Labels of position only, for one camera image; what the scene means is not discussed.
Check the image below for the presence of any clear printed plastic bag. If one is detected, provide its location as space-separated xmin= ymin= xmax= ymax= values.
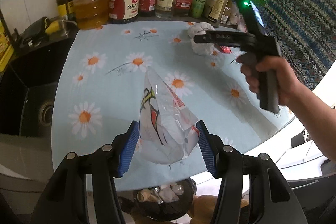
xmin=138 ymin=68 xmax=199 ymax=164

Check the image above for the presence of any person's right forearm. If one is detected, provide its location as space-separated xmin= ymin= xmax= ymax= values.
xmin=286 ymin=83 xmax=335 ymax=161

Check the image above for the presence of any black yellow kitchen utensil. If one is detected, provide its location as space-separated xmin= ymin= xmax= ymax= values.
xmin=20 ymin=16 xmax=60 ymax=44

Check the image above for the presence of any person's right hand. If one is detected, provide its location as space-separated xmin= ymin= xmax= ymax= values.
xmin=236 ymin=55 xmax=301 ymax=106

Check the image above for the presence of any red green snack wrapper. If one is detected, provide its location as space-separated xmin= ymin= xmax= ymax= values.
xmin=219 ymin=46 xmax=232 ymax=54

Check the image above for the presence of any blue white plastic packet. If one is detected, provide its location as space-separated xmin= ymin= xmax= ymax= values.
xmin=228 ymin=3 xmax=247 ymax=32

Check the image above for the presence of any small glass jar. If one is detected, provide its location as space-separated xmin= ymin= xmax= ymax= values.
xmin=220 ymin=6 xmax=231 ymax=24

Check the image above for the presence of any small rolled white towel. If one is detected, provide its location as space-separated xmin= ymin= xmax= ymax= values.
xmin=187 ymin=22 xmax=215 ymax=56

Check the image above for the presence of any patterned blue woven cloth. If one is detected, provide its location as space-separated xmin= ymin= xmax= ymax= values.
xmin=261 ymin=0 xmax=335 ymax=90

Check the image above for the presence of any small yellow cap oil bottle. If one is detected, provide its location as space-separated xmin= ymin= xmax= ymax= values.
xmin=208 ymin=0 xmax=229 ymax=28

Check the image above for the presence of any daisy print blue tablecloth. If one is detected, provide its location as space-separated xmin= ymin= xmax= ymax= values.
xmin=51 ymin=21 xmax=293 ymax=191

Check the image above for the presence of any yellow oil container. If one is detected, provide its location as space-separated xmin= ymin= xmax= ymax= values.
xmin=0 ymin=11 xmax=14 ymax=72

